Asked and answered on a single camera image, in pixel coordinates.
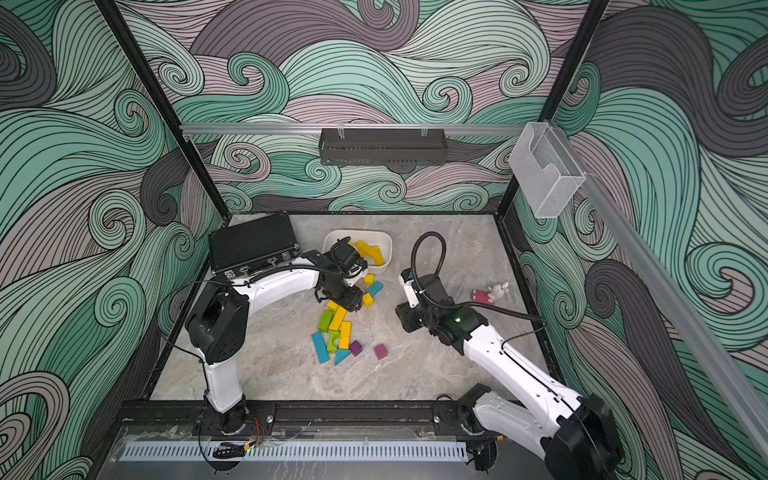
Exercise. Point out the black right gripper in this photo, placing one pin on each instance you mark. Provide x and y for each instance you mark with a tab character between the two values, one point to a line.
406	314

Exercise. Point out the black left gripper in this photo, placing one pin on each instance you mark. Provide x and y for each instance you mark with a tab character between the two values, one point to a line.
352	303

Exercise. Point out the yellow small cube block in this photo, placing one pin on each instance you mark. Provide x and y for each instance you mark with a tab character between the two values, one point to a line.
367	300

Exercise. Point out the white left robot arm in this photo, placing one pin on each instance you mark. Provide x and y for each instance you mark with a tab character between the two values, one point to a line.
217	324

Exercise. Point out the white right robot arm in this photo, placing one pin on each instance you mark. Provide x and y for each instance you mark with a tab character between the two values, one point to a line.
575	435

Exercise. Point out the green rectangular block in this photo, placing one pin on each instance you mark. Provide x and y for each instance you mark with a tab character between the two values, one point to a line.
325	321

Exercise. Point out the yellow upright long block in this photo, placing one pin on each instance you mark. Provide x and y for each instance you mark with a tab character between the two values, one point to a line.
338	318

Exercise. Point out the teal short block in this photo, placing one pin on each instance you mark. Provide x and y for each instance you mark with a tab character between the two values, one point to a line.
374	289

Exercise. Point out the light green arch block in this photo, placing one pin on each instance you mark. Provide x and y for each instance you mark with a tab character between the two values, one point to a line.
333	340

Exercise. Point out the pink and white toy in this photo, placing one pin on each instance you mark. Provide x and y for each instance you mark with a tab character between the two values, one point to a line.
490	295

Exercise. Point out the teal long block at left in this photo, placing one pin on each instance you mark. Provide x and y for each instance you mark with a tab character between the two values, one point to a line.
320	347

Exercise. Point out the magenta cube block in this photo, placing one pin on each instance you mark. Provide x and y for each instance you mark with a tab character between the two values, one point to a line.
380	351

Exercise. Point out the purple cube block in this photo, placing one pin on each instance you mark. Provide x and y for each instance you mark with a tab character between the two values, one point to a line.
355	348

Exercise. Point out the teal triangle block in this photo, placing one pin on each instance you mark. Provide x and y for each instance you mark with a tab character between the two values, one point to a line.
340	355

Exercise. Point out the white plastic tub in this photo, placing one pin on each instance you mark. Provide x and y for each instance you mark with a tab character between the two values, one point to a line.
373	238

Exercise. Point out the black aluminium carrying case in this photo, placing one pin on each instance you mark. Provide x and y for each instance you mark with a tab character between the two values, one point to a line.
249	247

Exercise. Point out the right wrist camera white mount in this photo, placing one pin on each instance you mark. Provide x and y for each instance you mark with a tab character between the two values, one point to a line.
407	283

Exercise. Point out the black wall-mounted tray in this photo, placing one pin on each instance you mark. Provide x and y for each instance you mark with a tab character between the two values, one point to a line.
382	147

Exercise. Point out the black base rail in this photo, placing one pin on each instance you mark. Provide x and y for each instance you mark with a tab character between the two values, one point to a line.
283	418

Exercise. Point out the clear acrylic wall holder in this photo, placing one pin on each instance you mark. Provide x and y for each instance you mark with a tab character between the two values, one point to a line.
547	169

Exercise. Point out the white slotted cable duct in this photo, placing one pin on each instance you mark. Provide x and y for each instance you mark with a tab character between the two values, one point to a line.
301	451

